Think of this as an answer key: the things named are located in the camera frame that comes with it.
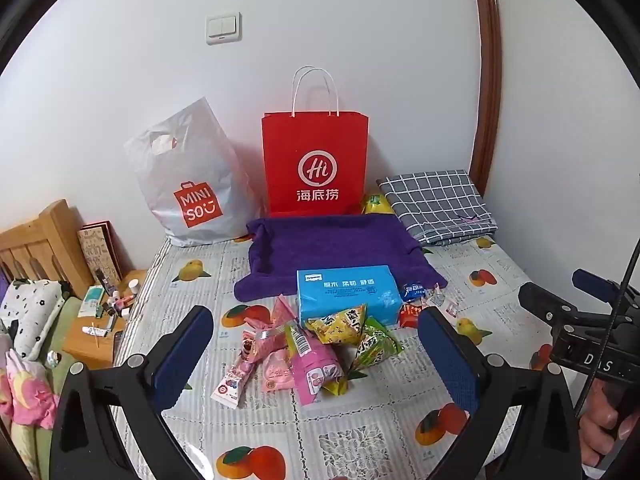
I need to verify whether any yellow triangular snack packet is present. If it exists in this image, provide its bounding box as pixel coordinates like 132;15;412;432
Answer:
305;305;368;346

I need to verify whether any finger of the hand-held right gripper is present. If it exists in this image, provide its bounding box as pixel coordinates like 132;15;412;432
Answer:
572;269;640;311
518;282;603;332

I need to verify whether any purple towel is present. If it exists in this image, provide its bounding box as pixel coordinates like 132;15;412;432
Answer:
234;214;448;303

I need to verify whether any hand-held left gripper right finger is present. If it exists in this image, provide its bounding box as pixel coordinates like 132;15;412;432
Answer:
417;306;583;480

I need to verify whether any red snack packet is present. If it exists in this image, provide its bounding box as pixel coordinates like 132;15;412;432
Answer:
399;302;426;329

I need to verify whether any small pink round-face packet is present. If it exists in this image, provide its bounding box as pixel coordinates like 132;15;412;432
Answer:
260;347;296;393

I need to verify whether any teal white box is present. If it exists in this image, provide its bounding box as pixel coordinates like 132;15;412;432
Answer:
77;285;106;318

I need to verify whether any wooden headboard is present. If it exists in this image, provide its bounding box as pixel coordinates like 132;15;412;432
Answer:
0;199;96;301

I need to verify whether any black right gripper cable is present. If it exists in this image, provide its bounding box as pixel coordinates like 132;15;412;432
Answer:
574;237;640;418

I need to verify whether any brown wooden door frame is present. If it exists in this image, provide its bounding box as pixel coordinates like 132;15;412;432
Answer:
469;0;502;196

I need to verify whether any patterned book box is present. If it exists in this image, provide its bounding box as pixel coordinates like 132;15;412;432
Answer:
77;221;123;286

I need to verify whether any small brown pink packet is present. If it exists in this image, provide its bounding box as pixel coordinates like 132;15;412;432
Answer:
239;330;263;363

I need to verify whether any pink twisted snack packet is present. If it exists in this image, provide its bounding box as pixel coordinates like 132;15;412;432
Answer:
255;295;301;346

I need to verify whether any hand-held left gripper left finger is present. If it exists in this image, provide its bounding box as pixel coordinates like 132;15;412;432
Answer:
50;305;216;480

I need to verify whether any green bedding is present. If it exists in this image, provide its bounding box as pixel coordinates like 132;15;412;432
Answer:
10;295;86;480

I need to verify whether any blue tissue pack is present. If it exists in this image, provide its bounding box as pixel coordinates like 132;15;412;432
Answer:
296;265;403;328

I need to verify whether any red paper bag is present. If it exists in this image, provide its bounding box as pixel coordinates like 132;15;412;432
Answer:
261;66;370;217

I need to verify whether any person's right hand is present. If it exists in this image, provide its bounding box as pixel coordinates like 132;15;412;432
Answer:
577;377;640;467

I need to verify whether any pink moon star cloth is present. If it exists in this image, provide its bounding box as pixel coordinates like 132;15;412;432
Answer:
0;350;58;428

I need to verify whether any large pink snack packet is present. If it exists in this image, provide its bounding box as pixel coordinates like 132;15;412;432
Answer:
285;322;351;406

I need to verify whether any white pink strip packet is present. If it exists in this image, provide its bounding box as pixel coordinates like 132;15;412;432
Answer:
210;360;253;406

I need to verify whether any green triangular snack packet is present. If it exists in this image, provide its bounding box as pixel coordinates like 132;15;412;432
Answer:
347;317;403;375

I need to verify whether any wooden nightstand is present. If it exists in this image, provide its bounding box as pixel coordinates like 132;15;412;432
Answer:
62;269;148;371

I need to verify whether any white plastic shopping bag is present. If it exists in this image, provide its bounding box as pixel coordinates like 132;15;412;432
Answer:
124;97;263;248

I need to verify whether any grey checked folded cloth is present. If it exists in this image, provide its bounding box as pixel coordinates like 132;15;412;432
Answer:
377;169;498;247

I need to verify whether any fruit printed table cover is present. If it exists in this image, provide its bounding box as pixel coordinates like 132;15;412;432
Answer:
107;232;591;480

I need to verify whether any yellow snack bag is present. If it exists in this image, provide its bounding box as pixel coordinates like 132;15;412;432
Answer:
361;192;396;217

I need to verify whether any white black-spotted pillow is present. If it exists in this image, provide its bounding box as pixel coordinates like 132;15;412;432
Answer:
0;279;68;361

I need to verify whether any white light switch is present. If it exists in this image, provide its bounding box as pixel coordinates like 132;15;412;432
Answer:
206;11;242;45

